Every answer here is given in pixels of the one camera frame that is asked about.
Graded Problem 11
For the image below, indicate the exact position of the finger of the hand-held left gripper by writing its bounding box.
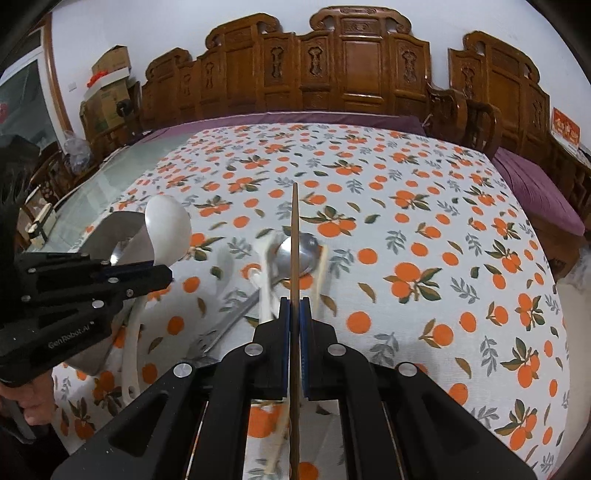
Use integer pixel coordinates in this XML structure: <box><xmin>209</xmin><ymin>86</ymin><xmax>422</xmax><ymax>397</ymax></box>
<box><xmin>15</xmin><ymin>252</ymin><xmax>158</xmax><ymax>291</ymax></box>
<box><xmin>22</xmin><ymin>266</ymin><xmax>175</xmax><ymax>325</ymax></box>

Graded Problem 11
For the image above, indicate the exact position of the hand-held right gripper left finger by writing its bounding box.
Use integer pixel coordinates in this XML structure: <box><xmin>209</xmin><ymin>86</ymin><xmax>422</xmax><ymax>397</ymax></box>
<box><xmin>51</xmin><ymin>298</ymin><xmax>296</xmax><ymax>480</ymax></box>

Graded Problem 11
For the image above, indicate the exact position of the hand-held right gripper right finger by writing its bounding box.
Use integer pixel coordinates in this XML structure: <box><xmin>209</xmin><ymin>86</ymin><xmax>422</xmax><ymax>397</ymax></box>
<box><xmin>298</xmin><ymin>298</ymin><xmax>539</xmax><ymax>480</ymax></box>

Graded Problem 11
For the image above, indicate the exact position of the white plastic spoon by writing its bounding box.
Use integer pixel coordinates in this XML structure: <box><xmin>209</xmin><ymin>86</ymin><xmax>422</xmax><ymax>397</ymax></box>
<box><xmin>247</xmin><ymin>233</ymin><xmax>283</xmax><ymax>324</ymax></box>
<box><xmin>121</xmin><ymin>194</ymin><xmax>192</xmax><ymax>409</ymax></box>

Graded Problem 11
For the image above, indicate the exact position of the light wooden chopstick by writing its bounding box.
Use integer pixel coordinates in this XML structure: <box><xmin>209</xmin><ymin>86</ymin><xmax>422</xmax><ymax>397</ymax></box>
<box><xmin>314</xmin><ymin>244</ymin><xmax>334</xmax><ymax>302</ymax></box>

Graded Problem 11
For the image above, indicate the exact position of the rectangular metal tray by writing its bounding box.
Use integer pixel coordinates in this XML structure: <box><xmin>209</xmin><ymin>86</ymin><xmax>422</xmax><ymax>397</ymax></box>
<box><xmin>55</xmin><ymin>211</ymin><xmax>155</xmax><ymax>377</ymax></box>

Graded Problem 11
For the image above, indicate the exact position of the metal spoon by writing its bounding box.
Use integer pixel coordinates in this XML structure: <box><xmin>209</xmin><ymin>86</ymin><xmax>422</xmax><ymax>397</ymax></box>
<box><xmin>187</xmin><ymin>233</ymin><xmax>320</xmax><ymax>367</ymax></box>

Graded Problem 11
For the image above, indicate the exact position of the brown wooden chopstick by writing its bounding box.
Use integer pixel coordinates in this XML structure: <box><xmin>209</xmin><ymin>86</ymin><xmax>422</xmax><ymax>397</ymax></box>
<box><xmin>290</xmin><ymin>182</ymin><xmax>302</xmax><ymax>480</ymax></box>

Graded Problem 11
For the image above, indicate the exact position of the person's left hand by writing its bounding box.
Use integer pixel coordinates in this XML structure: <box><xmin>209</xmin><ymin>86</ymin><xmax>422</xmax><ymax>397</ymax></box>
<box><xmin>0</xmin><ymin>371</ymin><xmax>56</xmax><ymax>428</ymax></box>

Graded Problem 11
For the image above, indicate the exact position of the wooden chair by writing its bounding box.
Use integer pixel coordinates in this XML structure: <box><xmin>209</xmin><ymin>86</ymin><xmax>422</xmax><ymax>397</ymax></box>
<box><xmin>27</xmin><ymin>148</ymin><xmax>93</xmax><ymax>219</ymax></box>

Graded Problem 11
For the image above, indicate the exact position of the clear plastic bag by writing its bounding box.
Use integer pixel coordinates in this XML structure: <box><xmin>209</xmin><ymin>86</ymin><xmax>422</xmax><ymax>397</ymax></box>
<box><xmin>64</xmin><ymin>131</ymin><xmax>91</xmax><ymax>169</ymax></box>

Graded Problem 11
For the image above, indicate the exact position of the orange fruit print tablecloth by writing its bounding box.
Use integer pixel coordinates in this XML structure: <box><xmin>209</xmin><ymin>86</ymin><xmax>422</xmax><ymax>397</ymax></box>
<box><xmin>51</xmin><ymin>124</ymin><xmax>571</xmax><ymax>480</ymax></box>

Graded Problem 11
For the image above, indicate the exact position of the large cardboard box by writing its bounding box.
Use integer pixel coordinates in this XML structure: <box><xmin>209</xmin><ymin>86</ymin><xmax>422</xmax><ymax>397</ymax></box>
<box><xmin>79</xmin><ymin>80</ymin><xmax>134</xmax><ymax>136</ymax></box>

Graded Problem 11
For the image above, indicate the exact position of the white flat box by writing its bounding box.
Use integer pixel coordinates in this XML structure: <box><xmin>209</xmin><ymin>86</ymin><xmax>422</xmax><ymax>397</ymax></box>
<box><xmin>90</xmin><ymin>68</ymin><xmax>132</xmax><ymax>90</ymax></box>

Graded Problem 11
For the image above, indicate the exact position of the wooden framed glass door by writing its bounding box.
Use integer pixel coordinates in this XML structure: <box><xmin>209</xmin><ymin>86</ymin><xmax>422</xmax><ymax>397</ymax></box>
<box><xmin>0</xmin><ymin>23</ymin><xmax>75</xmax><ymax>153</ymax></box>

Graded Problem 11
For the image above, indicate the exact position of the small brown cardboard box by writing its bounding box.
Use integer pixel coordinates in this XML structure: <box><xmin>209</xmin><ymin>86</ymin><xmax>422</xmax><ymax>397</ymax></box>
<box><xmin>91</xmin><ymin>45</ymin><xmax>130</xmax><ymax>77</ymax></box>

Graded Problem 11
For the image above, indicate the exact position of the purple sofa cushion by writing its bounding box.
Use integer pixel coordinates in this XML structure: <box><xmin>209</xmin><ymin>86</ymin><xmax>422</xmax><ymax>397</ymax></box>
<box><xmin>139</xmin><ymin>111</ymin><xmax>426</xmax><ymax>140</ymax></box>

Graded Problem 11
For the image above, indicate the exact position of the carved wooden sofa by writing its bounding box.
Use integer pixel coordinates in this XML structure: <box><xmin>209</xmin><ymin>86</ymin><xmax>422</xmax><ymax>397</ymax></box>
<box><xmin>139</xmin><ymin>6</ymin><xmax>432</xmax><ymax>134</ymax></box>

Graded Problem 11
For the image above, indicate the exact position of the purple armchair cushion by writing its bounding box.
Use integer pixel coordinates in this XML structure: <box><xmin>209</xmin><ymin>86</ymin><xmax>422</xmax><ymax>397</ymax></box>
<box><xmin>493</xmin><ymin>148</ymin><xmax>586</xmax><ymax>237</ymax></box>

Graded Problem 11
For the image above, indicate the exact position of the red desk calendar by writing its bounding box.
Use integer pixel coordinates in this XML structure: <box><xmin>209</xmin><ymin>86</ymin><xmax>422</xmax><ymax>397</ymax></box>
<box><xmin>549</xmin><ymin>107</ymin><xmax>583</xmax><ymax>146</ymax></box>

